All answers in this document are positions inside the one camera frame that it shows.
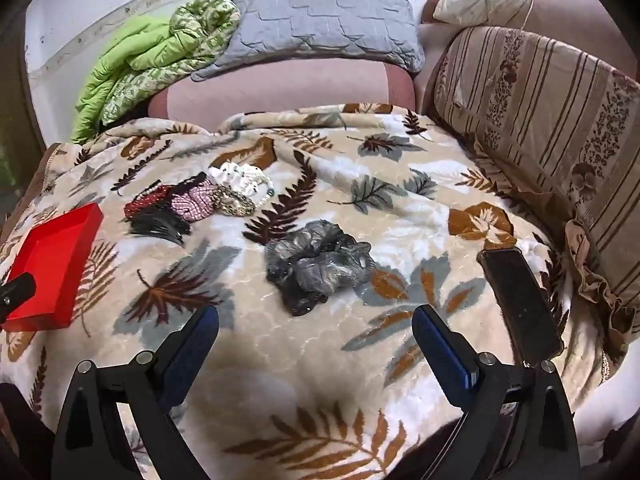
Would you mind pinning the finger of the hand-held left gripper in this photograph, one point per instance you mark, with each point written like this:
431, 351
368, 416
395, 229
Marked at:
17, 292

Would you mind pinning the pink sofa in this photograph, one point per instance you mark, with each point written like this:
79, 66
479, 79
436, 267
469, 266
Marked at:
280, 90

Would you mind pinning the white satin scrunchie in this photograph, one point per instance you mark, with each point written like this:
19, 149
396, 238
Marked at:
232, 172

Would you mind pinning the black smartphone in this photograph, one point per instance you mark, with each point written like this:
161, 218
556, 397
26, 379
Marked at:
520, 300

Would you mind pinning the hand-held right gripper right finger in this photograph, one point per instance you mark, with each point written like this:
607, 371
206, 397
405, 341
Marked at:
440, 355

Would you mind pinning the green quilt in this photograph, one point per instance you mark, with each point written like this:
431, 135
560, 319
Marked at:
140, 60

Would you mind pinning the red tray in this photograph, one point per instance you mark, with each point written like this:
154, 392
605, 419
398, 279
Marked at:
47, 265

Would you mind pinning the leaf print blanket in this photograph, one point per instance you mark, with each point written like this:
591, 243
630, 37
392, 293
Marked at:
310, 375

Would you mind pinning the grey organza scrunchie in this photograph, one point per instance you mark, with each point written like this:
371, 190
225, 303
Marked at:
310, 265

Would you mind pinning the red beaded scrunchie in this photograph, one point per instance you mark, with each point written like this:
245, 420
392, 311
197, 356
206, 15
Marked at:
147, 202

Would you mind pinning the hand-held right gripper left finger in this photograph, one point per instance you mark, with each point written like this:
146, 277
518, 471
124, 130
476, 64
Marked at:
192, 345

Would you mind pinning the striped floral cushion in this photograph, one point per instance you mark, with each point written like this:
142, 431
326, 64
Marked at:
540, 110

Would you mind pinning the pink beaded scrunchie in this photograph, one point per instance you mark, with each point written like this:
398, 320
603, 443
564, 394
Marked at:
192, 205

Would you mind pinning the grey quilted pillow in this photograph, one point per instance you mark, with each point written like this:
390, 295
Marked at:
325, 15

